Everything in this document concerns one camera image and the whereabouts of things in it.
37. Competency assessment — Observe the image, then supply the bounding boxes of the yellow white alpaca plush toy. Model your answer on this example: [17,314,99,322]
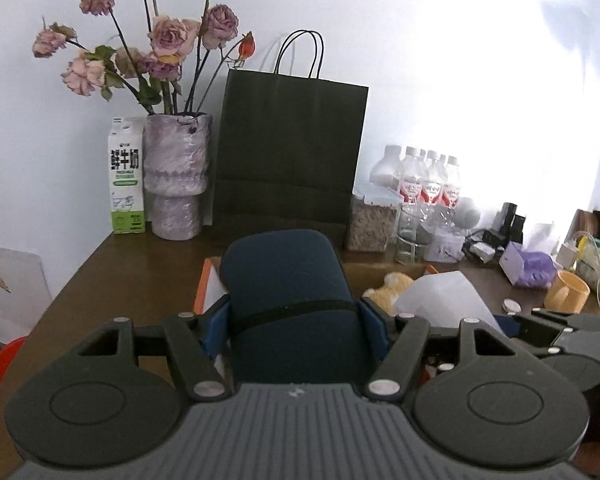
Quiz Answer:
[362,271,416,314]

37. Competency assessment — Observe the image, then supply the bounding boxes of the dried pink rose bouquet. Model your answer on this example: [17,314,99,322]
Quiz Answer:
[32,0,257,116]

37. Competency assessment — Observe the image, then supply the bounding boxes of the black desktop device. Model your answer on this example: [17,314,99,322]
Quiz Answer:
[482,202,527,249]

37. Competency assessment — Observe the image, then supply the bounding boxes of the yellow mug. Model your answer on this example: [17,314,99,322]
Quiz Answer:
[544,270,592,314]

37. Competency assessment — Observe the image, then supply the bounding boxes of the black paper bag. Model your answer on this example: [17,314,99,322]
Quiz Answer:
[212,30,370,252]

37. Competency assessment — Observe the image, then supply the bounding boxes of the white rectangular box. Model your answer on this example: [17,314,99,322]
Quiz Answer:
[394,270,506,339]

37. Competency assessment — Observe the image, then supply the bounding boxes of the clear cereal jar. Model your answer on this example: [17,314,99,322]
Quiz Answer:
[347,185,401,254]

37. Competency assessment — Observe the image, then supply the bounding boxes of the brown wooden desktop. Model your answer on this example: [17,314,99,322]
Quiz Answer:
[0,225,600,480]

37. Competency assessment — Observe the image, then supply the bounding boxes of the purple textured vase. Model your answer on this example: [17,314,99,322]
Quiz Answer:
[143,112,213,241]

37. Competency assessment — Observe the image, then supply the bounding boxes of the clear drinking glass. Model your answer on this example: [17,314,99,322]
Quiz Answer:
[396,203,434,265]

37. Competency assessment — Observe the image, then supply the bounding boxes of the red plastic bin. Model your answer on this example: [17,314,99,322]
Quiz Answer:
[0,336,29,392]

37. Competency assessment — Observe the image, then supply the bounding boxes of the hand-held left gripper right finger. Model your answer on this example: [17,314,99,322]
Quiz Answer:
[359,296,527,404]

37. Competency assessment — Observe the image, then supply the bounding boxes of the small white patterned carton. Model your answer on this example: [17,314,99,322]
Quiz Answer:
[426,227,467,264]

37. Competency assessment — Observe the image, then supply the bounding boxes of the dark blue pouch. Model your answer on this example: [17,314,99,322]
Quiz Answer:
[220,229,369,386]

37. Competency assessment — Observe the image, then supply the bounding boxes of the white round device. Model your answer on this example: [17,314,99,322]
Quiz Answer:
[455,196,482,229]

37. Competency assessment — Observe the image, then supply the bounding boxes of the red cardboard box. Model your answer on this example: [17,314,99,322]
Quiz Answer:
[194,247,511,391]

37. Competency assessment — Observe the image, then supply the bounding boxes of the group of red-label water bottles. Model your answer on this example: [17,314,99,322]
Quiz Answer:
[399,146,462,209]

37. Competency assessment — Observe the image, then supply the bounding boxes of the white printed board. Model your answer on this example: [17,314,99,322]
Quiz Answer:
[0,243,52,347]

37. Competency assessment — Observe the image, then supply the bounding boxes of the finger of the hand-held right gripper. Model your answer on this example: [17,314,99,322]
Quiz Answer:
[530,309,600,334]
[495,315,565,354]

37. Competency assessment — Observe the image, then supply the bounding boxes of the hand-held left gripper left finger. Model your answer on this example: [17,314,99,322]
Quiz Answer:
[72,294,234,404]

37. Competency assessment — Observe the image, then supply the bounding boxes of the purple tissue pack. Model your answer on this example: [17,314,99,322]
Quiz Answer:
[499,241,555,289]

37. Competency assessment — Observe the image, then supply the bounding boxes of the large clear plastic bottle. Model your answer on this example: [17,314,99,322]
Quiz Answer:
[369,145,405,194]

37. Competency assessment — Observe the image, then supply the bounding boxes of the white green milk carton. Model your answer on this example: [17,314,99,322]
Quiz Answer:
[107,116,147,235]

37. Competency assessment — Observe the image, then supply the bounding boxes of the white charger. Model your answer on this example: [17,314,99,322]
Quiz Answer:
[467,242,496,264]

